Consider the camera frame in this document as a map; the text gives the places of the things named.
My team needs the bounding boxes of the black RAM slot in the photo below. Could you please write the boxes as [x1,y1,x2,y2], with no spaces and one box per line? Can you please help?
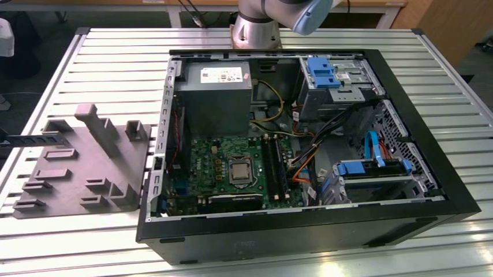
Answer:
[261,135,281,202]

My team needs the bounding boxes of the grey parts rack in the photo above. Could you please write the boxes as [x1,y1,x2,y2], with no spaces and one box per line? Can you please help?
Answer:
[11,103,154,220]

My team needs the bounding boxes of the green motherboard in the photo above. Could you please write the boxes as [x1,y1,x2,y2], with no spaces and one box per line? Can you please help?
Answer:
[165,135,309,216]

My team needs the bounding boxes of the grey power supply unit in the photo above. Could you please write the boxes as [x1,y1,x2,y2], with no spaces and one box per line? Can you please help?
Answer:
[176,62,256,138]

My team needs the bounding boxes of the CPU socket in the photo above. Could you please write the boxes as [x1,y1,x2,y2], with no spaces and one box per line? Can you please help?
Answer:
[228,155,258,190]

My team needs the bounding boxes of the silver CPU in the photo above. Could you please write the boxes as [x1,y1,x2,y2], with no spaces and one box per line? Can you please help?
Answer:
[230,164,252,181]

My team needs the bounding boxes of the black graphics card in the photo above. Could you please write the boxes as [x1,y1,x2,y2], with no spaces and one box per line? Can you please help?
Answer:
[198,192,265,213]

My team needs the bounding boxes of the black PC case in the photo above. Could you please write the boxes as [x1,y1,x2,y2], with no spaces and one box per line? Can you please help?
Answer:
[136,48,484,265]

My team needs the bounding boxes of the blue drive latch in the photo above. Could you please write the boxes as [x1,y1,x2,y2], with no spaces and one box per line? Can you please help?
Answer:
[308,57,343,89]

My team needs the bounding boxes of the grey metal drive cage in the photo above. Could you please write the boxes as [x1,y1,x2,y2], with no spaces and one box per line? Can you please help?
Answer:
[299,56,387,122]

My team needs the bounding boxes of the hard disk in blue carrier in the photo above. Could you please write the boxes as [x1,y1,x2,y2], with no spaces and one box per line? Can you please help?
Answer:
[333,159,415,180]

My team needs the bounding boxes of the grey metal disk bay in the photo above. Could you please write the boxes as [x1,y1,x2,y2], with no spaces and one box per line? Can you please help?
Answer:
[320,173,427,205]

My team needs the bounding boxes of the white framed wooden desk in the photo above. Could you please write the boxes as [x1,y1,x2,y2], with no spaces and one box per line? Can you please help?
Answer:
[165,0,409,29]

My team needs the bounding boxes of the wooden cabinet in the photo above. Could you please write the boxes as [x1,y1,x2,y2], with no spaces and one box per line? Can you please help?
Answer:
[391,0,493,69]

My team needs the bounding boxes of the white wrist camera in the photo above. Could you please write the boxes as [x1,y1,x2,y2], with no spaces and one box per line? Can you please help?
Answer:
[0,18,17,58]

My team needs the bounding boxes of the thin cable with silver plug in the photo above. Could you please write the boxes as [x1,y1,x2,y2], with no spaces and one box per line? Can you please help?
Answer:
[178,0,205,29]

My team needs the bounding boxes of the yellow wire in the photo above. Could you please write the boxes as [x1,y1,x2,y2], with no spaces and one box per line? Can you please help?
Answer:
[250,80,285,125]

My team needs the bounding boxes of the orange wires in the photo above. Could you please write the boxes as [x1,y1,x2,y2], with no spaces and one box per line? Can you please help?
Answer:
[291,161,321,184]

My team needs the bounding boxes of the black wire bundle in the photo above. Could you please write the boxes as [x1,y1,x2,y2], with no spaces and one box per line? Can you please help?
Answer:
[287,100,377,171]

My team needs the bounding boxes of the blue flat data wire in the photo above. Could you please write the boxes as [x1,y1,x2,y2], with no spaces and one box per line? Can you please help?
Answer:
[364,131,387,168]

